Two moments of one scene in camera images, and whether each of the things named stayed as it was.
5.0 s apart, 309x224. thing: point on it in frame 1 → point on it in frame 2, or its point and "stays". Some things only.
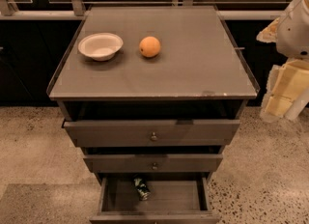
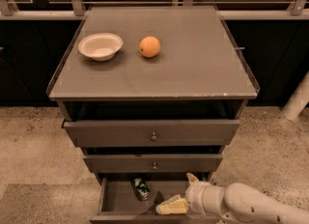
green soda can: x=142 y=189 stays
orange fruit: x=150 y=46 stays
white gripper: x=294 y=35 → x=195 y=194
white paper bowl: x=100 y=45 stays
